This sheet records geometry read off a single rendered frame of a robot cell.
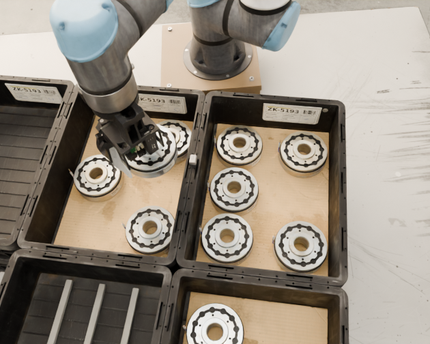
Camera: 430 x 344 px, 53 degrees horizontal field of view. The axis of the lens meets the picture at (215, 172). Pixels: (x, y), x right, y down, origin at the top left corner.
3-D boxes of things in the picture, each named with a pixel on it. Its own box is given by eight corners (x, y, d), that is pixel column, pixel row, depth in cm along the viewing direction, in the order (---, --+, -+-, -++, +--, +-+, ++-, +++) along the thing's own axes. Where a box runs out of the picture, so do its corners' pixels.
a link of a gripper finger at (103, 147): (104, 167, 74) (97, 134, 67) (99, 161, 75) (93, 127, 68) (127, 154, 76) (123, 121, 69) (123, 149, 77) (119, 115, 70)
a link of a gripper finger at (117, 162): (127, 195, 77) (123, 164, 69) (109, 173, 79) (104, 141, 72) (142, 187, 78) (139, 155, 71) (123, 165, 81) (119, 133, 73)
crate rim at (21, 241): (79, 87, 100) (76, 80, 98) (207, 97, 97) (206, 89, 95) (19, 251, 81) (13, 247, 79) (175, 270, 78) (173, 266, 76)
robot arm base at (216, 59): (188, 39, 121) (183, 9, 113) (241, 31, 121) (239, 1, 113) (192, 78, 114) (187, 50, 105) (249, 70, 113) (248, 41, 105)
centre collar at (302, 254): (290, 231, 85) (291, 229, 85) (315, 236, 84) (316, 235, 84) (286, 254, 83) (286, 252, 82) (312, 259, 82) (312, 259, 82)
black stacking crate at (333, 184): (209, 122, 105) (207, 92, 95) (334, 132, 102) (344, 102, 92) (182, 283, 86) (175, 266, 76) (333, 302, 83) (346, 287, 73)
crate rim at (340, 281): (207, 97, 97) (206, 89, 95) (342, 107, 94) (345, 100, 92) (175, 270, 78) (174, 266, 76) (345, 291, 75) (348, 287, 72)
